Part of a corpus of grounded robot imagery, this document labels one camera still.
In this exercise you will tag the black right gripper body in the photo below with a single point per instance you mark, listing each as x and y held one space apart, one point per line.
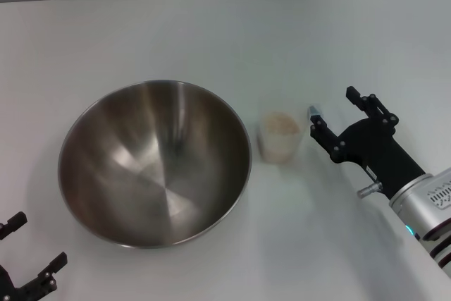
377 149

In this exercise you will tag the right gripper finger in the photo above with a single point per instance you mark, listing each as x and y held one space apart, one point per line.
373 107
326 135

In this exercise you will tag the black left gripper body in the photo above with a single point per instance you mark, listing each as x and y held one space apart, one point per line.
8 290

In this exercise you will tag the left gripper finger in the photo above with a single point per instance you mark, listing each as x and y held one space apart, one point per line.
14 223
46 278

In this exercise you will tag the white rice grains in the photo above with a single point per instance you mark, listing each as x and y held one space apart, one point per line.
280 125

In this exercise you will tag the clear plastic cup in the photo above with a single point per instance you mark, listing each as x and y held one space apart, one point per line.
280 149

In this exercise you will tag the stainless steel mixing bowl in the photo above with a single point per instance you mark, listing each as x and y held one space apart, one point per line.
155 163

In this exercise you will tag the right wrist metal plug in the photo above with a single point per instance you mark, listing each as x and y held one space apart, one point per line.
368 190

